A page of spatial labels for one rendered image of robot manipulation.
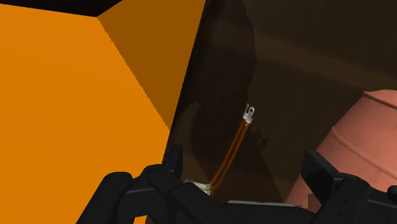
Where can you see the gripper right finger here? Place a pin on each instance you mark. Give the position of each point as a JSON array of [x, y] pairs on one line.
[[347, 198]]

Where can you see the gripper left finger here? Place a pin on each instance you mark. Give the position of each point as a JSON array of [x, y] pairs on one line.
[[161, 186]]

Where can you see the pink ribbed vase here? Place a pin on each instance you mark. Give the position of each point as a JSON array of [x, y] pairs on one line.
[[366, 139]]

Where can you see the orange robot stand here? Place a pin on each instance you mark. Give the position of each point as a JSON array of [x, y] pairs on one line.
[[62, 108]]

